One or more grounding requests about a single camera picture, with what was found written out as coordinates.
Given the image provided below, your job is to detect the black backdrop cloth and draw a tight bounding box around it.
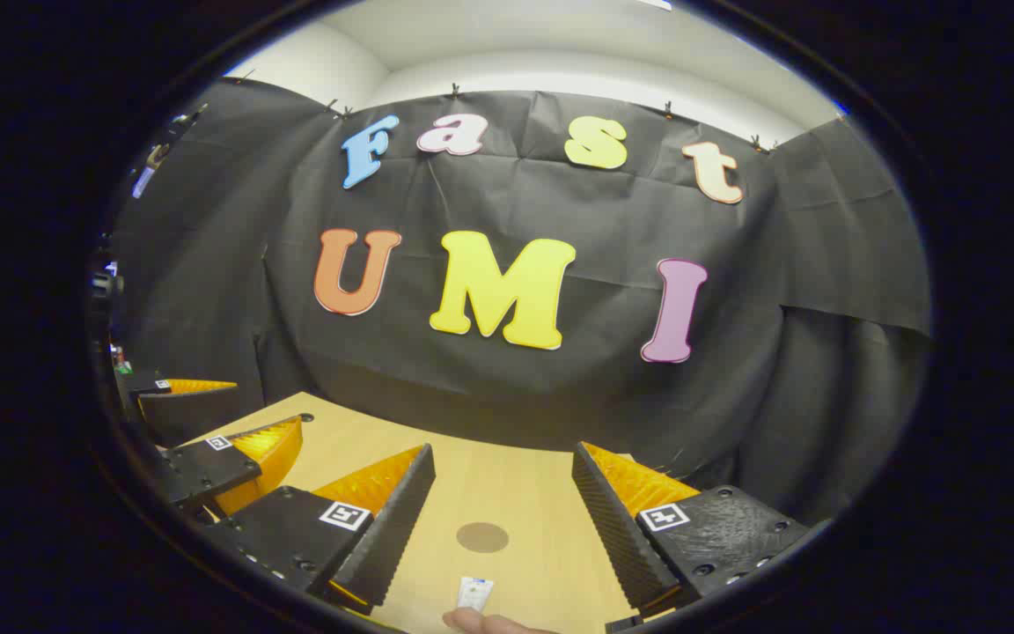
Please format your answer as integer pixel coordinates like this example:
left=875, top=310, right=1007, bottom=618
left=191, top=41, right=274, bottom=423
left=109, top=77, right=932, bottom=527

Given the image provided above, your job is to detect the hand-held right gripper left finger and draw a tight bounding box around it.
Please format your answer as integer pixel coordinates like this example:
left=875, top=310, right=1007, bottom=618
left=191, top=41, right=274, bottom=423
left=199, top=443, right=437, bottom=617

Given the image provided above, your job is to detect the beige cup brown inside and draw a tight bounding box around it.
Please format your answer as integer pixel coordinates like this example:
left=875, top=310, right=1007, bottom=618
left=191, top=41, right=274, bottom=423
left=442, top=608, right=561, bottom=634

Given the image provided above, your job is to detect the wooden desktop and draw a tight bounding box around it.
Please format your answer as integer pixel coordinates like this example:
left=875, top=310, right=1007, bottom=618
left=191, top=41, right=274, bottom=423
left=181, top=392, right=710, bottom=634

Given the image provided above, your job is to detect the round brown coaster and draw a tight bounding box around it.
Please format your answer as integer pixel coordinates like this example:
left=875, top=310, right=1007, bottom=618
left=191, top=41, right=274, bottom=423
left=457, top=522, right=510, bottom=554

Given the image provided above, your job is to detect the silver toothpaste tube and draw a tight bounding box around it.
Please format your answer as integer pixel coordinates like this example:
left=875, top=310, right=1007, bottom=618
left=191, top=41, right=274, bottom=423
left=457, top=577, right=496, bottom=612

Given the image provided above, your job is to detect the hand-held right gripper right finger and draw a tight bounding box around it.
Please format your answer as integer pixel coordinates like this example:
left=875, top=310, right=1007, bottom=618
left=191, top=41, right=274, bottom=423
left=571, top=442, right=813, bottom=619

